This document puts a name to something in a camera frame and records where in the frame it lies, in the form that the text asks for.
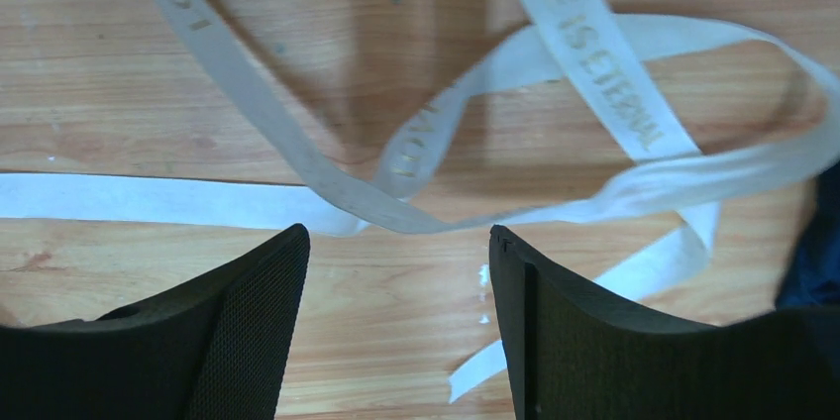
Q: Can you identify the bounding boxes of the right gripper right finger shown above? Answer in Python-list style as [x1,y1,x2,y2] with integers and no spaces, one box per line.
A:
[489,226,839,419]

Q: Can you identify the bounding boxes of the cream printed ribbon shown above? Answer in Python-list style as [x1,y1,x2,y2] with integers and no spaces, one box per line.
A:
[1,0,839,419]

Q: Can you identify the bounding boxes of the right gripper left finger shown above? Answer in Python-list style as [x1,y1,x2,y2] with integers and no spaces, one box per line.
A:
[1,224,310,419]

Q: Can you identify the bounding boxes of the dark blue cloth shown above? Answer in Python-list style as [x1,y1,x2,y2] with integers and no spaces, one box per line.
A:
[775,163,839,309]

